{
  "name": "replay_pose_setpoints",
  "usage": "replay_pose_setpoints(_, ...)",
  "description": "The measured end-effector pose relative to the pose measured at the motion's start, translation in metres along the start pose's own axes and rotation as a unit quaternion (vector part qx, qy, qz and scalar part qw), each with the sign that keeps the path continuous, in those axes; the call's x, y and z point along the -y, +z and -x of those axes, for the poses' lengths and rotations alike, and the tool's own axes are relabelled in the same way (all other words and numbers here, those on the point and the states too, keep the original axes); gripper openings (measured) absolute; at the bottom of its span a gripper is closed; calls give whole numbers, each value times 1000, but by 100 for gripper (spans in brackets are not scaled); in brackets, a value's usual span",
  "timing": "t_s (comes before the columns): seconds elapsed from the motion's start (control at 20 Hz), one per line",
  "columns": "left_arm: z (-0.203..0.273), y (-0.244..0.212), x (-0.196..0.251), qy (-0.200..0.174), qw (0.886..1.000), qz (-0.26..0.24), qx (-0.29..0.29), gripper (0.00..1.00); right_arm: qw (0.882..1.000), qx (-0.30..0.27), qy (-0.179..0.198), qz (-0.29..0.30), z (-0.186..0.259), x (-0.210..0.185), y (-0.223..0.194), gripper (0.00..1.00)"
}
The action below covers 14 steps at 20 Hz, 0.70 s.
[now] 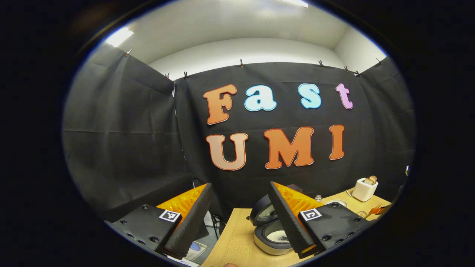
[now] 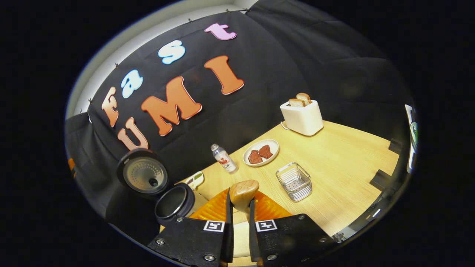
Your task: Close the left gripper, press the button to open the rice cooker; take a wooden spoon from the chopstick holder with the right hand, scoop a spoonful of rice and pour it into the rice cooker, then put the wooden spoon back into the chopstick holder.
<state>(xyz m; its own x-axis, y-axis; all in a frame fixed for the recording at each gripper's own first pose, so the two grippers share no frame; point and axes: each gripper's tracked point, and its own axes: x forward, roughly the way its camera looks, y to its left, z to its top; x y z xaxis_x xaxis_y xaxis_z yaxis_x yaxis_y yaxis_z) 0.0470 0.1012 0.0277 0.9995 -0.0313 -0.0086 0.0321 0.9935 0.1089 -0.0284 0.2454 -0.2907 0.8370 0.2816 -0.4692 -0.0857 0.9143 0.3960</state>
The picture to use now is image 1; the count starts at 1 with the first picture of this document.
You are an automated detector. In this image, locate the black rice cooker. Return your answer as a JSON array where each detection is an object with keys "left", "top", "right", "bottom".
[{"left": 249, "top": 184, "right": 303, "bottom": 256}]

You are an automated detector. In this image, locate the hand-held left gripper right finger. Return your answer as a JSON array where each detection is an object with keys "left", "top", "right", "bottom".
[{"left": 269, "top": 181, "right": 376, "bottom": 260}]

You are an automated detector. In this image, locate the ceiling light panel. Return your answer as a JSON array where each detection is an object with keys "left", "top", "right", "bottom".
[{"left": 105, "top": 27, "right": 134, "bottom": 48}]

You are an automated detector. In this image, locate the white sheet with blue patch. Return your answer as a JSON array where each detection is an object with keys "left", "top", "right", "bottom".
[{"left": 184, "top": 241, "right": 209, "bottom": 262}]

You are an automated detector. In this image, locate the white chopstick holder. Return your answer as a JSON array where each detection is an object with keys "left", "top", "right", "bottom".
[{"left": 346, "top": 178, "right": 379, "bottom": 202}]

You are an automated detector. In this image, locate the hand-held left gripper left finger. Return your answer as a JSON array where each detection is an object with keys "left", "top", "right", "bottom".
[{"left": 107, "top": 182, "right": 213, "bottom": 260}]

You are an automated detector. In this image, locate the black backdrop cloth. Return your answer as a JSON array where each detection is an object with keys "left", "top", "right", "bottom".
[{"left": 62, "top": 44, "right": 416, "bottom": 223}]

